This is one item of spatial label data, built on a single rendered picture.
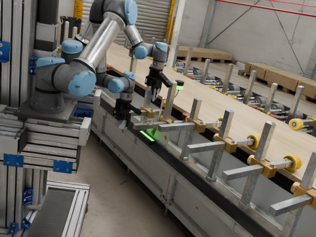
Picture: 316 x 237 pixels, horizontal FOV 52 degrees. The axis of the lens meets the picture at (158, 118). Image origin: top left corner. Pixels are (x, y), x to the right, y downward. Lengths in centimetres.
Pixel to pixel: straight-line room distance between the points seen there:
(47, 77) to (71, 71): 12
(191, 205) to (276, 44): 845
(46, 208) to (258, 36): 942
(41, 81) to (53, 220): 102
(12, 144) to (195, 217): 143
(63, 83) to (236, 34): 1033
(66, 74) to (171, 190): 144
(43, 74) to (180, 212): 150
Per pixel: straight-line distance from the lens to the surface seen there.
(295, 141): 228
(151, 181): 278
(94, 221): 255
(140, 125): 199
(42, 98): 150
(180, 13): 365
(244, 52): 1120
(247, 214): 172
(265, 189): 191
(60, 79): 141
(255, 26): 1105
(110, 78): 176
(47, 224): 218
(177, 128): 182
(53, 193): 244
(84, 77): 137
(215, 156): 182
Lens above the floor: 159
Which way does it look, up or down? 20 degrees down
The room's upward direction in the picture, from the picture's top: 11 degrees clockwise
